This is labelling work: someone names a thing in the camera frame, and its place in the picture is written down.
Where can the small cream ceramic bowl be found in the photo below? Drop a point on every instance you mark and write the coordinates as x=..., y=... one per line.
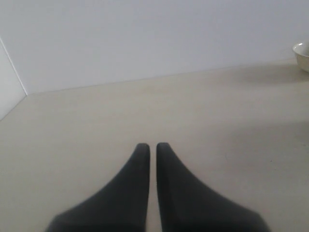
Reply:
x=301, y=51

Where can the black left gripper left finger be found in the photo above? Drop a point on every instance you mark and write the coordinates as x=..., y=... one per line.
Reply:
x=120, y=206

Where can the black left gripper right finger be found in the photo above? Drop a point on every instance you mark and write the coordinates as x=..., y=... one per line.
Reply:
x=188, y=205

